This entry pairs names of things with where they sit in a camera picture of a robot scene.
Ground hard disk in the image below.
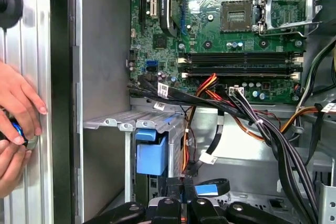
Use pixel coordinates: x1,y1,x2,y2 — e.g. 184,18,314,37
133,128,184,201

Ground orange flat data cable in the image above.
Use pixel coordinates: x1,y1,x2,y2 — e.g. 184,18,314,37
233,105,320,143

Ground metal disk bay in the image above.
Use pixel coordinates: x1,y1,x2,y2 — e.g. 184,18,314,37
83,104,190,204

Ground black data wire blue tag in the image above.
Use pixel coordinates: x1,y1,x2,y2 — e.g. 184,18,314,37
193,178,231,197

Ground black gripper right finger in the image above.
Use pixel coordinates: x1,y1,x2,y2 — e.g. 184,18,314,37
183,178,287,224

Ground black labelled cable bundle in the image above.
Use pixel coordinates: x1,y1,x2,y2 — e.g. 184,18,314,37
127,76,257,126

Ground red yellow black power wire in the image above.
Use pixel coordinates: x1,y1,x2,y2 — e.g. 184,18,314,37
181,73,220,177

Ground green motherboard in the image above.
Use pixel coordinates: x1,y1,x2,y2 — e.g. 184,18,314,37
128,0,309,105

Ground person's left hand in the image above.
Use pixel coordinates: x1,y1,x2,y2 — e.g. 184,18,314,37
0,60,48,199

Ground black round puck with cable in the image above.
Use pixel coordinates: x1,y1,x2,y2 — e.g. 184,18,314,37
0,0,24,29

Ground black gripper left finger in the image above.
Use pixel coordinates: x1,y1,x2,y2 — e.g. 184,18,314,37
99,178,182,224

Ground black PC case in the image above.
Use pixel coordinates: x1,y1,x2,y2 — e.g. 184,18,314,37
49,0,336,224

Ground black RAM slot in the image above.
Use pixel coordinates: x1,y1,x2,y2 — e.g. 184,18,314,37
181,66,301,80
178,52,302,66

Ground yellow black power wires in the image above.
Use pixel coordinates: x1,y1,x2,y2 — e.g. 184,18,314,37
295,40,336,114

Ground CPU socket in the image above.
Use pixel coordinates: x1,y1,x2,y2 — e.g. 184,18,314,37
219,0,254,34

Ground black data wire white label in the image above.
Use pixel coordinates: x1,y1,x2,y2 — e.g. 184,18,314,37
194,108,226,172

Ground black graphics card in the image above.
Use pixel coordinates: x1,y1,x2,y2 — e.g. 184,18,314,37
139,0,182,38

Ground round black tool blue ring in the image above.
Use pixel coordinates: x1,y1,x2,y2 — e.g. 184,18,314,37
0,107,40,151

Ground blue expansion slot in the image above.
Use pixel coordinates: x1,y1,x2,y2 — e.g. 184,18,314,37
180,0,187,37

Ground metal locking lever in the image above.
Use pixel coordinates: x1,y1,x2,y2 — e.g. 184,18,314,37
258,20,323,38

